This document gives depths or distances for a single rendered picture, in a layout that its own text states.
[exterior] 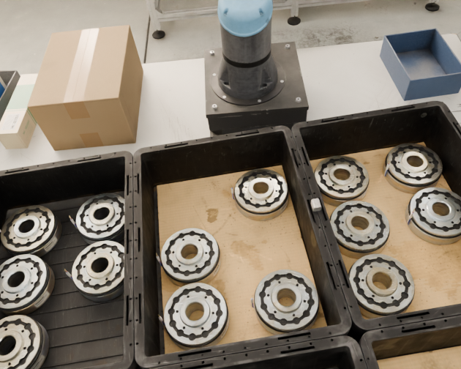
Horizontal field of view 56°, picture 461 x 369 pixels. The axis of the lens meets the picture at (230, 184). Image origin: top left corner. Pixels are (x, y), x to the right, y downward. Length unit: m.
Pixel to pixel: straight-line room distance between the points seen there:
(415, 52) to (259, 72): 0.55
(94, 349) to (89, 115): 0.58
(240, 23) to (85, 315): 0.64
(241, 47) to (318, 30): 1.77
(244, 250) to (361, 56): 0.79
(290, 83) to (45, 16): 2.44
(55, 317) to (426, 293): 0.62
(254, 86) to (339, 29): 1.74
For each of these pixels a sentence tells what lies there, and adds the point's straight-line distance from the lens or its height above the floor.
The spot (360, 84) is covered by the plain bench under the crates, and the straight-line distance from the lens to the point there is 1.29.
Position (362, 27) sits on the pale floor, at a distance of 2.79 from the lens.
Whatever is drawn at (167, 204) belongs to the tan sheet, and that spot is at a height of 0.83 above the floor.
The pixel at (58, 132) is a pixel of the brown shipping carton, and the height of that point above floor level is 0.77.
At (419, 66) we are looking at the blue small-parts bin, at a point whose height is 0.70.
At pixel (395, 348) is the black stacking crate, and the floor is 0.87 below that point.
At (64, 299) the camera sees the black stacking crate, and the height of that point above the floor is 0.83.
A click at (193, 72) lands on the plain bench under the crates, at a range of 1.34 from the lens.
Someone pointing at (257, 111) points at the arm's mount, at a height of 0.80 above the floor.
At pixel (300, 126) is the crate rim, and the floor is 0.93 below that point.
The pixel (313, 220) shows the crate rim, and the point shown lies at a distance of 0.72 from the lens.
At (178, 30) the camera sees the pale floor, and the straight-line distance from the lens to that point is 2.84.
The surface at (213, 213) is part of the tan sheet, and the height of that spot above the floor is 0.83.
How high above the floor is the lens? 1.52
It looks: 53 degrees down
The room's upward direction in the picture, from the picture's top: 8 degrees counter-clockwise
